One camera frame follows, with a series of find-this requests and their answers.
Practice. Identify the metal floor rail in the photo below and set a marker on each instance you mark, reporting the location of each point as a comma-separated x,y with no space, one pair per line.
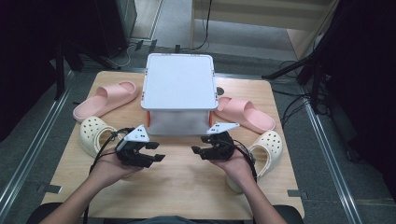
333,165
34,140

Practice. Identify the grey floor tape strip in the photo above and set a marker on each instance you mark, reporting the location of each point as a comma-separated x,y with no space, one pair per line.
297,193
49,188

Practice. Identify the person's grey-blue shirt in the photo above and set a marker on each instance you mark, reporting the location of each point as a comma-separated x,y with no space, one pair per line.
174,220

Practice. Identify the light wooden furniture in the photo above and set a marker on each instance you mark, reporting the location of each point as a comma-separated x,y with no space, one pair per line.
249,15

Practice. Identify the black table grommet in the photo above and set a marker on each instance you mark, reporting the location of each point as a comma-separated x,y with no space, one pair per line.
220,90

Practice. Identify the person's right hand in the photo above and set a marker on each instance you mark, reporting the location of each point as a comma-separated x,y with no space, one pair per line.
239,169

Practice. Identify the pink slide slipper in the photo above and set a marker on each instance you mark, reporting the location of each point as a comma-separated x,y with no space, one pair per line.
246,115
106,99

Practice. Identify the person's left hand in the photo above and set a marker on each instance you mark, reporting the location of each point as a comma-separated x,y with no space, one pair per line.
110,169

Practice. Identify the black cabinet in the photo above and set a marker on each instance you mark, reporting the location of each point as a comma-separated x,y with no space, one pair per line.
115,25

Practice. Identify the cream perforated clog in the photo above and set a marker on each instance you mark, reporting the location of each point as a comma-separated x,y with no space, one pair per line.
91,133
271,146

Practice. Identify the white two-tier shoe rack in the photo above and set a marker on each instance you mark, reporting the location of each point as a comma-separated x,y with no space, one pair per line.
179,82

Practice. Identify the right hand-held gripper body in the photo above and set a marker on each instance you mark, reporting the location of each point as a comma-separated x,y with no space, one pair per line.
224,146

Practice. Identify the black metal stand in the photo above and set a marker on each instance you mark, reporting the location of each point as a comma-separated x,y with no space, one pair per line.
60,71
311,65

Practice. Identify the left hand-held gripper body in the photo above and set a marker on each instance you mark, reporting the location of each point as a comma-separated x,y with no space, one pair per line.
132,147

